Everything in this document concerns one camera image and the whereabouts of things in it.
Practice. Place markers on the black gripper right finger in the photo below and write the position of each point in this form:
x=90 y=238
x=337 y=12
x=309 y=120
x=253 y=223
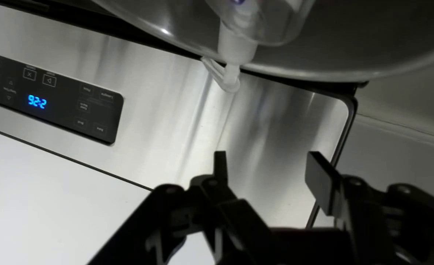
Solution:
x=372 y=221

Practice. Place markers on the stainless black gas stove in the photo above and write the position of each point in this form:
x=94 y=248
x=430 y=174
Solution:
x=177 y=123

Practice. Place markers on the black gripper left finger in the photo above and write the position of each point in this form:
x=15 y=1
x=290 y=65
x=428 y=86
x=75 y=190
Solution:
x=216 y=207

